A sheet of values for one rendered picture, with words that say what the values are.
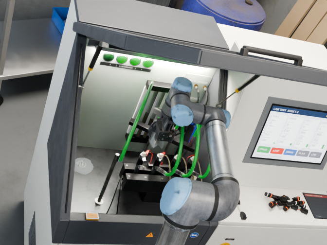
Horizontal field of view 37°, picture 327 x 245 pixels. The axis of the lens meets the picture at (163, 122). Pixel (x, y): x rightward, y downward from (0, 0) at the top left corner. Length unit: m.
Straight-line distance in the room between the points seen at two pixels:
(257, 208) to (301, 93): 0.57
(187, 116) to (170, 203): 0.39
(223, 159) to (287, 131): 0.77
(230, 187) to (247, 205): 0.82
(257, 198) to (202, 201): 0.97
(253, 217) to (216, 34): 0.86
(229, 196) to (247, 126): 0.77
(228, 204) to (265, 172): 0.95
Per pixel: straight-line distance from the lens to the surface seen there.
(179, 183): 1.47
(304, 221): 2.49
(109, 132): 2.43
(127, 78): 2.22
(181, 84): 1.81
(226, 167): 1.62
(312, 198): 2.63
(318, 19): 4.50
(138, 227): 2.12
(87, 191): 2.29
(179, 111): 1.73
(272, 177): 2.50
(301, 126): 2.39
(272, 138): 2.35
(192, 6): 3.94
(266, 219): 2.37
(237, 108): 2.18
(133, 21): 2.20
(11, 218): 3.17
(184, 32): 2.27
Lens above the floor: 2.53
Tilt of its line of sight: 37 degrees down
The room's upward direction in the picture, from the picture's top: 24 degrees clockwise
